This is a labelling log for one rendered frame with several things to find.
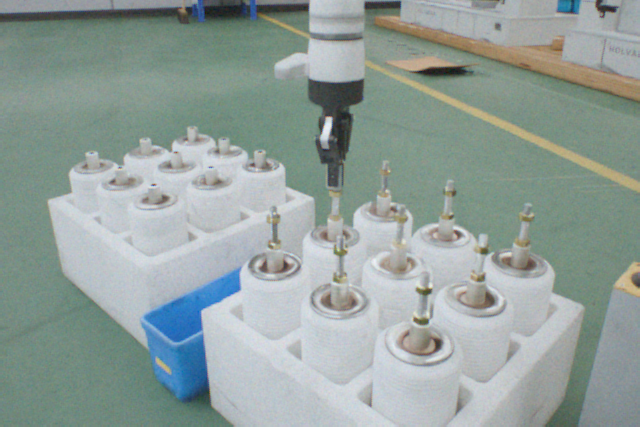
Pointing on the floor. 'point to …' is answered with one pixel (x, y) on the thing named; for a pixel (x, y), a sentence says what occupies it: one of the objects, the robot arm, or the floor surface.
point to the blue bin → (185, 337)
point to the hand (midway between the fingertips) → (335, 175)
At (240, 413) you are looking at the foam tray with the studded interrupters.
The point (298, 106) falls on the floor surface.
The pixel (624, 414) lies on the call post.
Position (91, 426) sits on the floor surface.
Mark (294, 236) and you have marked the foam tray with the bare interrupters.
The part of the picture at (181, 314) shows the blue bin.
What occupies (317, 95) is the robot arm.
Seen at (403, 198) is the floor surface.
